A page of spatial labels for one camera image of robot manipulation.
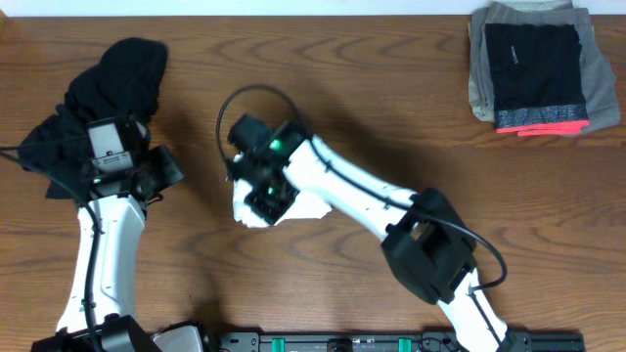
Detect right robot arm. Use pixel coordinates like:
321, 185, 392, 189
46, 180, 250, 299
227, 114, 512, 351

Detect white t-shirt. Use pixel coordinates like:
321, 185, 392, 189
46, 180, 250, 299
227, 152, 332, 228

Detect left black cable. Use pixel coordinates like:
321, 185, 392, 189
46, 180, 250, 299
0, 131, 148, 352

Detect folded black shorts orange hem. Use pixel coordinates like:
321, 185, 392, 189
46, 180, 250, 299
484, 23, 590, 136

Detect right black cable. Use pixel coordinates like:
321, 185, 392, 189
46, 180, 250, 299
214, 84, 509, 343

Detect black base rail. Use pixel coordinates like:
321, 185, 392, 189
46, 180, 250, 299
201, 331, 587, 352

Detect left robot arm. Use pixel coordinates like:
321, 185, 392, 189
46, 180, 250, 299
31, 115, 206, 352

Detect black cable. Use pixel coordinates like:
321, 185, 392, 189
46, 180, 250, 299
214, 84, 509, 343
0, 131, 148, 352

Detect folded grey garment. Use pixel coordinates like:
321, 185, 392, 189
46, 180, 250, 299
468, 1, 620, 134

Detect black crumpled garment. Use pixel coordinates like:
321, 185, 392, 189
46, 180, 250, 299
19, 38, 168, 199

